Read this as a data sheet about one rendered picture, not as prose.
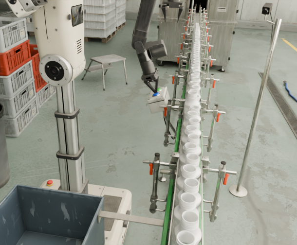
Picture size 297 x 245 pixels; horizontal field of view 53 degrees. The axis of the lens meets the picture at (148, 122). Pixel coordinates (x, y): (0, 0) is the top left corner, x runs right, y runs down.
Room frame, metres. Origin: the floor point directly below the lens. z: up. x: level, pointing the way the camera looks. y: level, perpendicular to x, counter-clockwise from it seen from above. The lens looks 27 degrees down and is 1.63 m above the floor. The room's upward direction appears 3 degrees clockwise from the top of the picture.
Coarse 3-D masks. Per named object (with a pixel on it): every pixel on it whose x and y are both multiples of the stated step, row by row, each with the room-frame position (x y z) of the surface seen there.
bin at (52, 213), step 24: (24, 192) 0.79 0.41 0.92; (48, 192) 0.78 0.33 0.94; (72, 192) 0.77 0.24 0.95; (0, 216) 0.69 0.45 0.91; (24, 216) 0.79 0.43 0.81; (48, 216) 0.78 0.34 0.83; (72, 216) 0.77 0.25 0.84; (96, 216) 0.67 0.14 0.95; (120, 216) 0.69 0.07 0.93; (0, 240) 0.66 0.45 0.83; (24, 240) 0.75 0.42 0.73; (48, 240) 0.76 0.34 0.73; (72, 240) 0.76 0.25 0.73; (96, 240) 0.67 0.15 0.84
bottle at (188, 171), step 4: (188, 164) 0.66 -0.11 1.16; (184, 168) 0.65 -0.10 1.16; (188, 168) 0.66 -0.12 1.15; (192, 168) 0.66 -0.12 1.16; (196, 168) 0.65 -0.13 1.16; (184, 172) 0.64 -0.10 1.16; (188, 172) 0.63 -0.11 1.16; (192, 172) 0.63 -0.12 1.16; (196, 172) 0.64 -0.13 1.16; (180, 176) 0.66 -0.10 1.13; (184, 176) 0.63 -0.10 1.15; (188, 176) 0.63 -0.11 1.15; (192, 176) 0.63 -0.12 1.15; (180, 180) 0.64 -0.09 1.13; (184, 180) 0.63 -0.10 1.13; (176, 184) 0.64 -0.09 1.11; (180, 184) 0.63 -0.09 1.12; (176, 188) 0.64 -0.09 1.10; (180, 188) 0.62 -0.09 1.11; (176, 192) 0.64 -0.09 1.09; (176, 196) 0.63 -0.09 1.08; (176, 200) 0.63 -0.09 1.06; (176, 204) 0.63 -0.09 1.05
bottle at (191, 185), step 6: (186, 180) 0.60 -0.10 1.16; (192, 180) 0.60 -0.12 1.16; (186, 186) 0.57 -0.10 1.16; (192, 186) 0.60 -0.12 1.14; (198, 186) 0.58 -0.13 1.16; (180, 192) 0.59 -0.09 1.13; (192, 192) 0.57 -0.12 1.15; (198, 192) 0.60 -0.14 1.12; (198, 198) 0.57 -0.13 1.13; (198, 204) 0.56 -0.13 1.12; (198, 210) 0.57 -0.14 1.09
